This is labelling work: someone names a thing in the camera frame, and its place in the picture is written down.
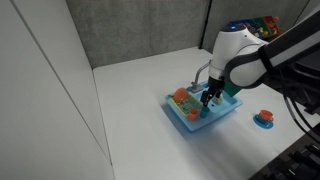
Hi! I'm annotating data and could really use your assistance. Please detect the light blue toy sink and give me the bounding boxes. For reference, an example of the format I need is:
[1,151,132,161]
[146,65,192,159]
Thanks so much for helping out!
[164,79,244,133]

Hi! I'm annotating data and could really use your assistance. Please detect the black equipment frame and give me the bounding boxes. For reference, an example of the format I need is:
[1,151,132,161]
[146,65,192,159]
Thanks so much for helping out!
[248,123,320,180]

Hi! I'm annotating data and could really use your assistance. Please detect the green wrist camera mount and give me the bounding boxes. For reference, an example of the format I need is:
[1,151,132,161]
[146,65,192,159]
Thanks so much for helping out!
[223,79,243,98]

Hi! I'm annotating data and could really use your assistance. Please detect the small blue toy cup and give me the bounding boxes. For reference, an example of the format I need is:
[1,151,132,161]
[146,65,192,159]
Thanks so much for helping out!
[199,106,211,119]

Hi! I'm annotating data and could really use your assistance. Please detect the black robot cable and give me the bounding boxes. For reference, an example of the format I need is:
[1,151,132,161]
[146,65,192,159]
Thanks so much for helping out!
[281,89,320,143]

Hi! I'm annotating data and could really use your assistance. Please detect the orange teacup with handle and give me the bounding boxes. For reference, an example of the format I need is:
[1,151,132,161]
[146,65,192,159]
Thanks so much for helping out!
[259,109,275,123]

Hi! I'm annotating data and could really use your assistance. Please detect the wooden toy shelf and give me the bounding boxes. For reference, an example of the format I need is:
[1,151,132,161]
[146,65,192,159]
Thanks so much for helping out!
[228,15,288,43]

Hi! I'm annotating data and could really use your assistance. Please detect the grey toy faucet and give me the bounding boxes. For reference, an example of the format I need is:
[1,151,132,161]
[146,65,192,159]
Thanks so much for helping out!
[190,61,212,93]

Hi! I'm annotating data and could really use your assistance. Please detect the small orange toy cup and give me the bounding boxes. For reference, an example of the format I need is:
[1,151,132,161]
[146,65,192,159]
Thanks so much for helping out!
[188,108,200,122]

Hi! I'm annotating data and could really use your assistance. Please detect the yellow toy dish rack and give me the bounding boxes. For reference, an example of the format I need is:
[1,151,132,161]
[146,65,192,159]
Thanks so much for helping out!
[170,93,204,116]

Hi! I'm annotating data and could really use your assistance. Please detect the black stand pole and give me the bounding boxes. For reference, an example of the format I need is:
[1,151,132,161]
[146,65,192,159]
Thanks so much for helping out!
[198,0,213,50]

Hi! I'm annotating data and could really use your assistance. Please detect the blue toy saucer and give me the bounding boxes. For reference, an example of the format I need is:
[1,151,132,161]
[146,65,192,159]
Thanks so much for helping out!
[252,114,275,130]

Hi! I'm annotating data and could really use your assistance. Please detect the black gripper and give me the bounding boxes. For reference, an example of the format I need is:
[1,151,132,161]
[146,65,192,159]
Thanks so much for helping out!
[199,75,226,108]

